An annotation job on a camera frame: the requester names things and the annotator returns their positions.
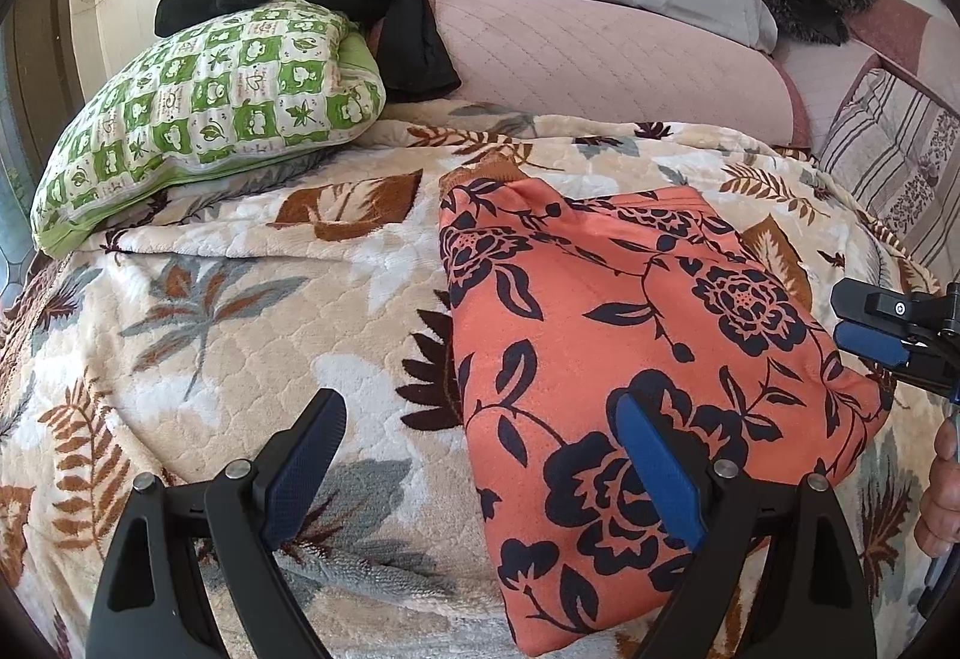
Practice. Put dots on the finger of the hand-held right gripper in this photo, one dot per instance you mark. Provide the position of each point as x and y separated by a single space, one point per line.
874 340
892 307

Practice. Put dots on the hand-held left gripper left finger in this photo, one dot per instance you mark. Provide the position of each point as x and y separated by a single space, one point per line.
300 471

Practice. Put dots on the orange floral garment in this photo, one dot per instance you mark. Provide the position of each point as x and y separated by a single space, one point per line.
600 344

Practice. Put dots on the maroon quilted cover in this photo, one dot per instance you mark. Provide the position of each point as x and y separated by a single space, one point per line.
892 29

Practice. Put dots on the striped floral cushion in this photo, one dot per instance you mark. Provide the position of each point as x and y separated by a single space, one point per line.
892 157

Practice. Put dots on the person's right hand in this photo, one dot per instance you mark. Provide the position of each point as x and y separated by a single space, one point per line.
941 501

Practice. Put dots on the cream leaf-print blanket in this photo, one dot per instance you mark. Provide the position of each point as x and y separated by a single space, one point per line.
262 329

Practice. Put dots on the green checked pillow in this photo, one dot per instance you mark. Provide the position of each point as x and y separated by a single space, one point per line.
225 97

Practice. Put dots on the pink quilted bolster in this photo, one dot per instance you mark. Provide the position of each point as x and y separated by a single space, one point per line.
585 59

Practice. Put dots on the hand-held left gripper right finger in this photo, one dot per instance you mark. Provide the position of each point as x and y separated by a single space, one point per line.
660 471

